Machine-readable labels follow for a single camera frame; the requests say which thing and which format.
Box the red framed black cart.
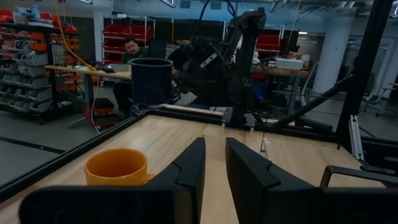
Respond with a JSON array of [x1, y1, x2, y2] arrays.
[[81, 98, 116, 128]]

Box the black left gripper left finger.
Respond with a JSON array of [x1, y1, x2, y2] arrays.
[[17, 136, 207, 224]]

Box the dark blue enamel mug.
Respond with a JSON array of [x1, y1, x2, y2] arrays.
[[127, 57, 174, 106]]

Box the black aluminium table frame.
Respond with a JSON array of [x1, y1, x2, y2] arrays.
[[0, 0, 398, 203]]

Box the red storage bins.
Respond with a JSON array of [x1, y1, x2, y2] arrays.
[[256, 34, 281, 52]]

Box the white box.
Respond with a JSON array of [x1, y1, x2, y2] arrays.
[[275, 57, 305, 71]]

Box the wooden workbench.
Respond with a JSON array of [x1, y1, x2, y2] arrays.
[[251, 65, 311, 118], [45, 64, 133, 103]]

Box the silver aluminium bracket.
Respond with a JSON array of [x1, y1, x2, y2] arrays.
[[348, 114, 365, 162]]

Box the orange plastic mug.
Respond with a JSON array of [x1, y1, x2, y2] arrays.
[[83, 147, 155, 187]]

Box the red bin shelf rack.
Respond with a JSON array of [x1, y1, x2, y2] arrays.
[[99, 14, 156, 65]]

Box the yellow hanging cable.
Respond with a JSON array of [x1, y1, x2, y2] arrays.
[[52, 0, 98, 72]]

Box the grey bin storage rack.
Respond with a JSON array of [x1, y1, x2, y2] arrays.
[[0, 6, 80, 125]]

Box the person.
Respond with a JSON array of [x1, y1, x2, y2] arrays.
[[112, 36, 150, 116]]

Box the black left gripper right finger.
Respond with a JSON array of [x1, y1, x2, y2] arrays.
[[224, 136, 398, 224]]

